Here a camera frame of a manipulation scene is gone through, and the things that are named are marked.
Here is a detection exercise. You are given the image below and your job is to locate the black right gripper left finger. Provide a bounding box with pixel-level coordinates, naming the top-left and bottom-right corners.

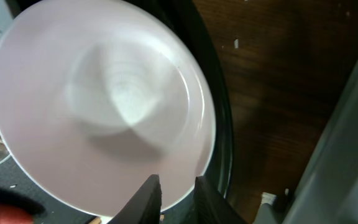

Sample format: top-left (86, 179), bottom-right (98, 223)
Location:
top-left (108, 174), bottom-right (162, 224)

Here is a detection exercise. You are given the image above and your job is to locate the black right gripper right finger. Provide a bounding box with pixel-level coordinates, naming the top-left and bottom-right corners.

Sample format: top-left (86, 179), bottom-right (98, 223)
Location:
top-left (194, 176), bottom-right (247, 224)

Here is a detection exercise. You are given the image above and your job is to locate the pink bowl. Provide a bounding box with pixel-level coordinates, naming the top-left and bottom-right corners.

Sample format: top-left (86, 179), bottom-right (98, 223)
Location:
top-left (0, 0), bottom-right (216, 217)

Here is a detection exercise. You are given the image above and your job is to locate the grey dishwasher rack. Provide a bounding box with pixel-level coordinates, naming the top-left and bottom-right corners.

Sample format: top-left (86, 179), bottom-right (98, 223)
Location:
top-left (255, 61), bottom-right (358, 223)

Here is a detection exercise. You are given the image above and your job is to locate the wooden chopstick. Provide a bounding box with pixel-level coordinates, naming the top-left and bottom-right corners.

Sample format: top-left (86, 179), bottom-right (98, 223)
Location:
top-left (88, 217), bottom-right (102, 224)

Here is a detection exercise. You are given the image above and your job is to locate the orange carrot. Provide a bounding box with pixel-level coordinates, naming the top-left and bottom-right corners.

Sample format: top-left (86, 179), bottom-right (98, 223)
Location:
top-left (0, 203), bottom-right (34, 224)

